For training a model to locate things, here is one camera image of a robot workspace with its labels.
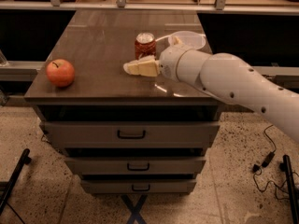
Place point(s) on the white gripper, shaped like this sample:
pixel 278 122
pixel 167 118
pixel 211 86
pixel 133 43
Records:
pixel 168 63

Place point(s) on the red coke can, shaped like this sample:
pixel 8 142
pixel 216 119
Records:
pixel 145 45

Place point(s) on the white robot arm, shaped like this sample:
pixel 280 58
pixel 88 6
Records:
pixel 226 78

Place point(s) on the white bowl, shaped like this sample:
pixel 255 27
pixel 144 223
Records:
pixel 192 39

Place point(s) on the grey drawer cabinet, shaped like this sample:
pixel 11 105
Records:
pixel 98 44

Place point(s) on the red apple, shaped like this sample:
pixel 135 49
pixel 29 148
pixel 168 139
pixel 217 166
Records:
pixel 60 72

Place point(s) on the top grey drawer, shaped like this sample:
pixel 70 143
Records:
pixel 125 134

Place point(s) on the grey drawer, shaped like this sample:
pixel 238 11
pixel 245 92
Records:
pixel 136 165
pixel 125 134
pixel 139 186

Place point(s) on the middle grey drawer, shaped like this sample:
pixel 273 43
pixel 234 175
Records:
pixel 136 165

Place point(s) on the bottom grey drawer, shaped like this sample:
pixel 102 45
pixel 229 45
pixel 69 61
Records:
pixel 139 186

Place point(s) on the blue tape cross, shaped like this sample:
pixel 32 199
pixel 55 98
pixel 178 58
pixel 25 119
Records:
pixel 135 209

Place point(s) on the black right floor bar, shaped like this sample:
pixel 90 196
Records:
pixel 286 168

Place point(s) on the black floor bar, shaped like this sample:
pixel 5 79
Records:
pixel 6 187
pixel 286 168

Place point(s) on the black left floor bar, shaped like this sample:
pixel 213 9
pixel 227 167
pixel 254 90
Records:
pixel 6 187

